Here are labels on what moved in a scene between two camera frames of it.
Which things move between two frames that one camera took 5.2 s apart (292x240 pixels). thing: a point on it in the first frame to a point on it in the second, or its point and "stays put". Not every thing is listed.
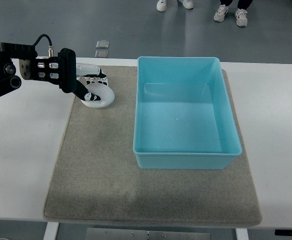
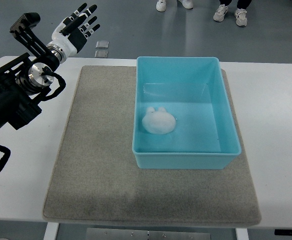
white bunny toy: [105, 93] to [160, 122]
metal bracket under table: [99, 233] stays put
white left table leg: [51, 231] stays put
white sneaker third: [219, 15] stays put
